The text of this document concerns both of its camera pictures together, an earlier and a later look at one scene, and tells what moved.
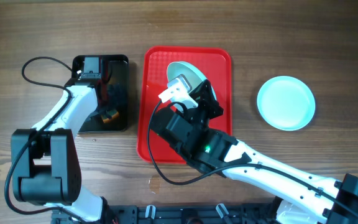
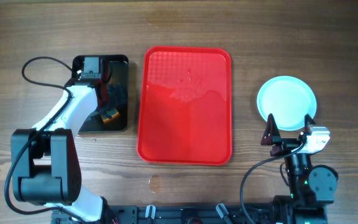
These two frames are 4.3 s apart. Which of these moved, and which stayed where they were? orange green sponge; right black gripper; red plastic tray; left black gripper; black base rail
Moved: right black gripper
Stayed: orange green sponge; black base rail; red plastic tray; left black gripper
